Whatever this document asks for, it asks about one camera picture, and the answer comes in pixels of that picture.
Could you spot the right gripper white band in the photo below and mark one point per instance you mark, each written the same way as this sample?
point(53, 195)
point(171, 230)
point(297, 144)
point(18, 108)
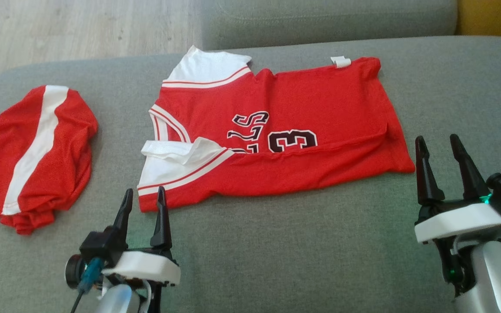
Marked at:
point(459, 221)

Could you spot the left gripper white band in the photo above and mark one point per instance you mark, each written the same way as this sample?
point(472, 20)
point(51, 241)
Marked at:
point(150, 267)

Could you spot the red shorts with white stripe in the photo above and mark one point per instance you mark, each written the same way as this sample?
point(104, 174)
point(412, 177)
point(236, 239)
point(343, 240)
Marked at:
point(68, 143)

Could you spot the red basketball jersey white trim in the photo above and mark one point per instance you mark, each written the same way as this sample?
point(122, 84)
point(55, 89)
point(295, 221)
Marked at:
point(320, 104)

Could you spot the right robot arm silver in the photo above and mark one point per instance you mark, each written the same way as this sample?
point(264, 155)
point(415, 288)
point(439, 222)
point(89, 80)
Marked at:
point(489, 274)

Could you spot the mustard yellow cushion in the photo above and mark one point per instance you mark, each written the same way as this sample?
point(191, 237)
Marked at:
point(494, 17)

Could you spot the grey sofa backrest cushion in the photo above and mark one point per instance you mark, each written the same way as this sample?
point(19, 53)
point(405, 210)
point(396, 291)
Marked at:
point(320, 21)

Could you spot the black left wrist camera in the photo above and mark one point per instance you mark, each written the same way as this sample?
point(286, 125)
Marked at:
point(98, 248)

